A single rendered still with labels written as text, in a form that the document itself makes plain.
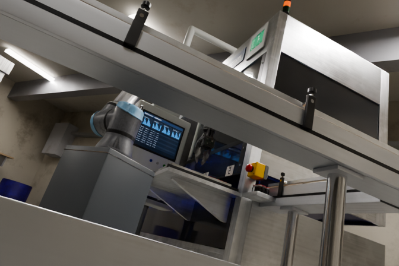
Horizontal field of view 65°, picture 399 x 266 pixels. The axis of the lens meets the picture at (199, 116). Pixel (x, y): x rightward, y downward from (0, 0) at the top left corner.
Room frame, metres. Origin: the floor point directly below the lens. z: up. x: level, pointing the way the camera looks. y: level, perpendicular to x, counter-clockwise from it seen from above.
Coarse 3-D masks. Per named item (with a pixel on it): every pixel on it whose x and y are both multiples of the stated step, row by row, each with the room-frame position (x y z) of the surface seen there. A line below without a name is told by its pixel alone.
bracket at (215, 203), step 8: (184, 184) 1.58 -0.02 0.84; (192, 184) 1.59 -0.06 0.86; (192, 192) 1.60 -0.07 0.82; (200, 192) 1.61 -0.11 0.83; (208, 192) 1.62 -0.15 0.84; (216, 192) 1.64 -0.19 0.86; (200, 200) 1.61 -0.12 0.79; (208, 200) 1.63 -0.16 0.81; (216, 200) 1.64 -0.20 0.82; (224, 200) 1.65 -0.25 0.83; (208, 208) 1.63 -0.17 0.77; (216, 208) 1.64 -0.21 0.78; (224, 208) 1.66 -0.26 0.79; (216, 216) 1.65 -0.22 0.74; (224, 216) 1.66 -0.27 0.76
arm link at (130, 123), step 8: (120, 104) 1.16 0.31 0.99; (128, 104) 1.15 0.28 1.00; (112, 112) 1.19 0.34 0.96; (120, 112) 1.15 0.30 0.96; (128, 112) 1.15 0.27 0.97; (136, 112) 1.16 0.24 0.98; (104, 120) 1.22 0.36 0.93; (112, 120) 1.17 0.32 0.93; (120, 120) 1.15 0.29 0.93; (128, 120) 1.15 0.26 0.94; (136, 120) 1.17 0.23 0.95; (112, 128) 1.15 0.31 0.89; (120, 128) 1.15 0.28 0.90; (128, 128) 1.16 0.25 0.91; (136, 128) 1.18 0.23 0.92
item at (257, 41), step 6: (264, 30) 1.69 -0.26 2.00; (252, 36) 1.85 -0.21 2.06; (258, 36) 1.75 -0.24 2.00; (264, 36) 1.67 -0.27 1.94; (252, 42) 1.82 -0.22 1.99; (258, 42) 1.73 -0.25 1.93; (264, 42) 1.66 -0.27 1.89; (252, 48) 1.80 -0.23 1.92; (258, 48) 1.72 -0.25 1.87; (252, 54) 1.78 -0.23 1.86; (246, 60) 1.86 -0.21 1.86
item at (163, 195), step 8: (160, 192) 2.07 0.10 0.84; (168, 192) 2.08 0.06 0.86; (168, 200) 2.09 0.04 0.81; (176, 200) 2.10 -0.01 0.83; (184, 200) 2.12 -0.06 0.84; (192, 200) 2.13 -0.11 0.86; (176, 208) 2.11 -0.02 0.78; (184, 208) 2.12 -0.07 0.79; (192, 208) 2.14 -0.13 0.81; (184, 216) 2.13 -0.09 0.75
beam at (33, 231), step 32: (0, 224) 0.55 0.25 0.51; (32, 224) 0.56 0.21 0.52; (64, 224) 0.58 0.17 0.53; (96, 224) 0.59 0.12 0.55; (0, 256) 0.55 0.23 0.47; (32, 256) 0.57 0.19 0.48; (64, 256) 0.58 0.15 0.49; (96, 256) 0.60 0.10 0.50; (128, 256) 0.61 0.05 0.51; (160, 256) 0.63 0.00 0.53; (192, 256) 0.65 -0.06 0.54
